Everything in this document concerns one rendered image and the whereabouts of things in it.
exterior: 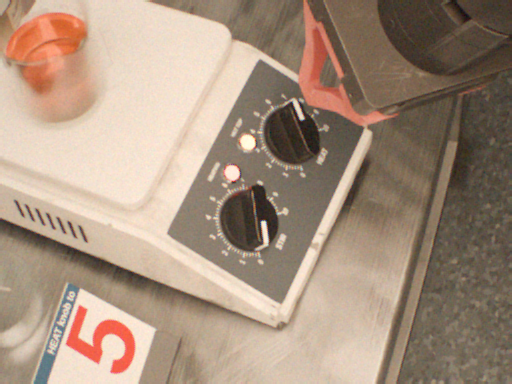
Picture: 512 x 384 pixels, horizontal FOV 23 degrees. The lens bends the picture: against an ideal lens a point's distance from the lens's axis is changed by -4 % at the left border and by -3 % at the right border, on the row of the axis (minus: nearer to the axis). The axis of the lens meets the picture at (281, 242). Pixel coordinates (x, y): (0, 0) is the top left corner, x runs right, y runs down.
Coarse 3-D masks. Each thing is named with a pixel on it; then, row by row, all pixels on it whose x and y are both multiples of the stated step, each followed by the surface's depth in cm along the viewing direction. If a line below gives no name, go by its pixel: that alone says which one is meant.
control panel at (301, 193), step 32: (256, 64) 72; (256, 96) 71; (288, 96) 72; (224, 128) 70; (256, 128) 71; (320, 128) 72; (352, 128) 73; (224, 160) 70; (256, 160) 70; (320, 160) 72; (192, 192) 68; (224, 192) 69; (288, 192) 71; (320, 192) 72; (192, 224) 68; (288, 224) 70; (320, 224) 71; (224, 256) 68; (256, 256) 69; (288, 256) 70; (256, 288) 69; (288, 288) 70
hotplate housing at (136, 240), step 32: (224, 64) 71; (224, 96) 71; (192, 128) 70; (192, 160) 69; (352, 160) 73; (0, 192) 71; (32, 192) 69; (64, 192) 68; (160, 192) 68; (32, 224) 73; (64, 224) 71; (96, 224) 68; (128, 224) 68; (160, 224) 67; (96, 256) 73; (128, 256) 71; (160, 256) 68; (192, 256) 68; (192, 288) 71; (224, 288) 69; (256, 320) 72; (288, 320) 70
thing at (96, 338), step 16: (80, 304) 69; (96, 304) 70; (80, 320) 69; (96, 320) 70; (112, 320) 70; (128, 320) 71; (64, 336) 68; (80, 336) 69; (96, 336) 69; (112, 336) 70; (128, 336) 71; (64, 352) 68; (80, 352) 69; (96, 352) 69; (112, 352) 70; (128, 352) 70; (64, 368) 68; (80, 368) 69; (96, 368) 69; (112, 368) 70; (128, 368) 70
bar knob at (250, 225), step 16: (240, 192) 69; (256, 192) 68; (224, 208) 69; (240, 208) 69; (256, 208) 68; (272, 208) 70; (224, 224) 68; (240, 224) 69; (256, 224) 68; (272, 224) 70; (240, 240) 69; (256, 240) 68; (272, 240) 69
